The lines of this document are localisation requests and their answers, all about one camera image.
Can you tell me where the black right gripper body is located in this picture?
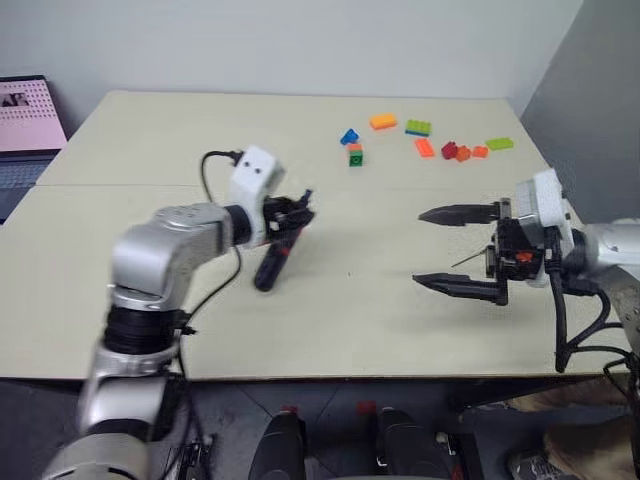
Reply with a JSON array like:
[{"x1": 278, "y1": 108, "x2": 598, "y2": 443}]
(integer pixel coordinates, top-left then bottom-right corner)
[{"x1": 483, "y1": 197, "x2": 546, "y2": 284}]

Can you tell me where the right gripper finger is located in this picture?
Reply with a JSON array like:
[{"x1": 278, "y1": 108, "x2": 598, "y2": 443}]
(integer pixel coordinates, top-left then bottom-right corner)
[
  {"x1": 411, "y1": 272, "x2": 512, "y2": 307},
  {"x1": 418, "y1": 201, "x2": 502, "y2": 228}
]

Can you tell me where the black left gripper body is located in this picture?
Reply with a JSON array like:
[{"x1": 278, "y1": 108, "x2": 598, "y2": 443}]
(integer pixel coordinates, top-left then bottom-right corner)
[{"x1": 261, "y1": 195, "x2": 302, "y2": 242}]

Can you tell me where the thin metal screwdriver bit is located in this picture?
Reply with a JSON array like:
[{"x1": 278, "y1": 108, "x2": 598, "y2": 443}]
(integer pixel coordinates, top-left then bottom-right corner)
[{"x1": 450, "y1": 249, "x2": 489, "y2": 268}]

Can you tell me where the dark rounded shape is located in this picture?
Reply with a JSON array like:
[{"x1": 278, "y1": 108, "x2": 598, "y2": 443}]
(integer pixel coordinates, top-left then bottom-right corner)
[
  {"x1": 248, "y1": 411, "x2": 307, "y2": 480},
  {"x1": 373, "y1": 406, "x2": 454, "y2": 480}
]

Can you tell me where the grey patterned shoe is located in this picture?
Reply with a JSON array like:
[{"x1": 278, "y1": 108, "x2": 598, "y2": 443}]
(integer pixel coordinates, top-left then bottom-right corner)
[{"x1": 506, "y1": 448, "x2": 567, "y2": 480}]

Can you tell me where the brown fuzzy fabric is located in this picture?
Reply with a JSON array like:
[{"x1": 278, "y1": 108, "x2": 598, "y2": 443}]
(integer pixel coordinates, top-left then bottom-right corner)
[{"x1": 509, "y1": 387, "x2": 640, "y2": 480}]

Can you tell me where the laptop with pink screen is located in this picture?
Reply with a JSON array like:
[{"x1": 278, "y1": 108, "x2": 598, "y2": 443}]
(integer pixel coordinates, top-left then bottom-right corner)
[{"x1": 0, "y1": 74, "x2": 70, "y2": 225}]

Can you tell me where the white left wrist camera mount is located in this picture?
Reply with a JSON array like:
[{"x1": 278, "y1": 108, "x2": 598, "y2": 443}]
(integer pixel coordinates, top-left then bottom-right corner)
[{"x1": 227, "y1": 145, "x2": 287, "y2": 249}]

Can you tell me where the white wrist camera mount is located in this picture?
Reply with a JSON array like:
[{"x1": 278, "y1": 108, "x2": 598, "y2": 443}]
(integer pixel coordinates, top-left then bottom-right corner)
[
  {"x1": 227, "y1": 145, "x2": 287, "y2": 249},
  {"x1": 514, "y1": 168, "x2": 577, "y2": 289}
]

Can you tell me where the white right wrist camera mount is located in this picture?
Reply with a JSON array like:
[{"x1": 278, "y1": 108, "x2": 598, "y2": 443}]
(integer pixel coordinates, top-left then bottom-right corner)
[{"x1": 514, "y1": 168, "x2": 577, "y2": 289}]

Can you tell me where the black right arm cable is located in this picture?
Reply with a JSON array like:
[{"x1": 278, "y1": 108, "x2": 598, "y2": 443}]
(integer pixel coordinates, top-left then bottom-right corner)
[{"x1": 544, "y1": 227, "x2": 640, "y2": 375}]

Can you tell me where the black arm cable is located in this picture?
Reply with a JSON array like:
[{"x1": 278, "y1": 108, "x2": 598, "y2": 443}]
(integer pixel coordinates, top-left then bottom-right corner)
[
  {"x1": 544, "y1": 227, "x2": 640, "y2": 375},
  {"x1": 172, "y1": 149, "x2": 246, "y2": 451}
]

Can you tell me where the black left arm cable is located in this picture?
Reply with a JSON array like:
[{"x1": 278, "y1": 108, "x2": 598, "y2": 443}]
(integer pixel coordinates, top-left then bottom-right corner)
[{"x1": 172, "y1": 149, "x2": 246, "y2": 451}]

